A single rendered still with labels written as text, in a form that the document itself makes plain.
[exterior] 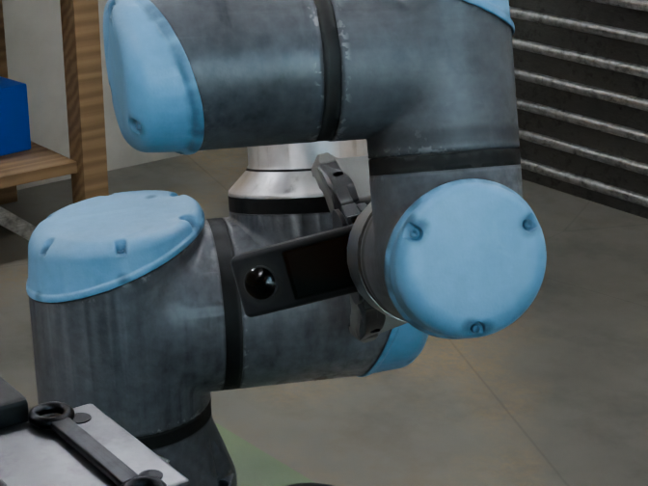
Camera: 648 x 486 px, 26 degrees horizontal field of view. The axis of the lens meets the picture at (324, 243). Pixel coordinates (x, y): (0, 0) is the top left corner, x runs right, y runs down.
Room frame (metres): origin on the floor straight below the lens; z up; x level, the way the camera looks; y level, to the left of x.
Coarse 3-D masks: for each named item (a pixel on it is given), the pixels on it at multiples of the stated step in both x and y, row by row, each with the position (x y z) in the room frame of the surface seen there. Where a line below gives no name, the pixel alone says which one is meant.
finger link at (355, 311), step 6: (354, 306) 0.99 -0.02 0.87; (354, 312) 1.00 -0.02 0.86; (360, 312) 0.98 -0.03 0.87; (354, 318) 1.00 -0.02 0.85; (360, 318) 0.98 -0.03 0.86; (390, 318) 1.01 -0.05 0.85; (354, 324) 1.01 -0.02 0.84; (390, 324) 1.02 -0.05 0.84; (396, 324) 1.02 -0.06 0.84; (402, 324) 1.02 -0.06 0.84; (354, 330) 1.01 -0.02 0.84; (384, 330) 1.02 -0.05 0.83; (354, 336) 1.02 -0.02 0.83
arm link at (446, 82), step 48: (336, 0) 0.79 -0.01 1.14; (384, 0) 0.79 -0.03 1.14; (432, 0) 0.78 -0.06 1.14; (480, 0) 0.79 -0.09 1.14; (384, 48) 0.77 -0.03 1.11; (432, 48) 0.77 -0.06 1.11; (480, 48) 0.78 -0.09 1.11; (384, 96) 0.77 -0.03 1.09; (432, 96) 0.77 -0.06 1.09; (480, 96) 0.77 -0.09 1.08; (384, 144) 0.78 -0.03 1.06; (432, 144) 0.76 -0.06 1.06; (480, 144) 0.76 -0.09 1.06
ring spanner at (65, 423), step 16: (32, 416) 0.54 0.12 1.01; (64, 416) 0.53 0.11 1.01; (64, 432) 0.52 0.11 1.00; (80, 432) 0.52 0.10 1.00; (80, 448) 0.51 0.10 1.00; (96, 448) 0.51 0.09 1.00; (96, 464) 0.50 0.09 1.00; (112, 464) 0.49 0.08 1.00; (112, 480) 0.49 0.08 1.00; (128, 480) 0.48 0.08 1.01; (144, 480) 0.48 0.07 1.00; (160, 480) 0.48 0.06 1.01
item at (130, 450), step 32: (0, 384) 0.56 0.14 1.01; (0, 416) 0.54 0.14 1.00; (96, 416) 0.55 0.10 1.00; (0, 448) 0.52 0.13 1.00; (32, 448) 0.52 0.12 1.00; (64, 448) 0.52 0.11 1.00; (128, 448) 0.52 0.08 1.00; (32, 480) 0.49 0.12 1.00; (64, 480) 0.49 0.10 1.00; (96, 480) 0.49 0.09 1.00
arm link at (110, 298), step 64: (128, 192) 1.18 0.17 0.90; (64, 256) 1.05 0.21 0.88; (128, 256) 1.04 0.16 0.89; (192, 256) 1.08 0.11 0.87; (64, 320) 1.05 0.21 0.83; (128, 320) 1.04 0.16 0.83; (192, 320) 1.05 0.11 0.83; (64, 384) 1.05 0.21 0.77; (128, 384) 1.04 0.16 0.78; (192, 384) 1.07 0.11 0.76
